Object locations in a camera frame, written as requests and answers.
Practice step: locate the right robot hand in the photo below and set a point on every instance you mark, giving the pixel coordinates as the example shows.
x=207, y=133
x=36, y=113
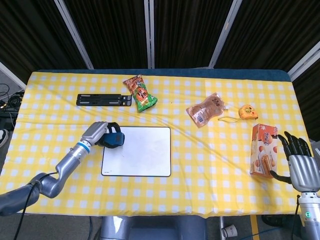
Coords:
x=300, y=170

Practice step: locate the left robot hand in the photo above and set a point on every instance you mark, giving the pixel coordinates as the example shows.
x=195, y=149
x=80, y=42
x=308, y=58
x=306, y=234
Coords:
x=100, y=133

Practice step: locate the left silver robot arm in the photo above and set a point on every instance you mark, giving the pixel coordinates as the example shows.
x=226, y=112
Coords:
x=50, y=175

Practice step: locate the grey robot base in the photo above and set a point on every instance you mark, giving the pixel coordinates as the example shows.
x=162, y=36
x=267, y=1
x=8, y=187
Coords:
x=152, y=228

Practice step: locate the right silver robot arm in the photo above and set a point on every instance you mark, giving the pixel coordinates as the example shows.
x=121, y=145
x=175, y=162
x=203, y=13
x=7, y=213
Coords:
x=310, y=215

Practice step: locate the white rectangular board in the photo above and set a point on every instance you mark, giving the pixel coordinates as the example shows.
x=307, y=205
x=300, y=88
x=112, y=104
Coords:
x=140, y=152

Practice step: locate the orange biscuit box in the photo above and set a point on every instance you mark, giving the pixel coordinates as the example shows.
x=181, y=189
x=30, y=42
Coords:
x=264, y=152

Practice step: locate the orange green snack bag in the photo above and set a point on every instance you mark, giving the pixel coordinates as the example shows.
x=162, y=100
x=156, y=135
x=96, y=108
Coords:
x=140, y=93

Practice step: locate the orange tape measure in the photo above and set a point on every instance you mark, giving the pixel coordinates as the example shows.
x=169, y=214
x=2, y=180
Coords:
x=247, y=111

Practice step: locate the yellow checkered tablecloth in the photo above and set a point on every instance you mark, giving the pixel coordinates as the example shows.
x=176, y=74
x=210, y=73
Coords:
x=160, y=195

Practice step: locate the brown snack pouch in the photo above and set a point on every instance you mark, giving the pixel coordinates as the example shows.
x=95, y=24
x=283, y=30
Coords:
x=207, y=109

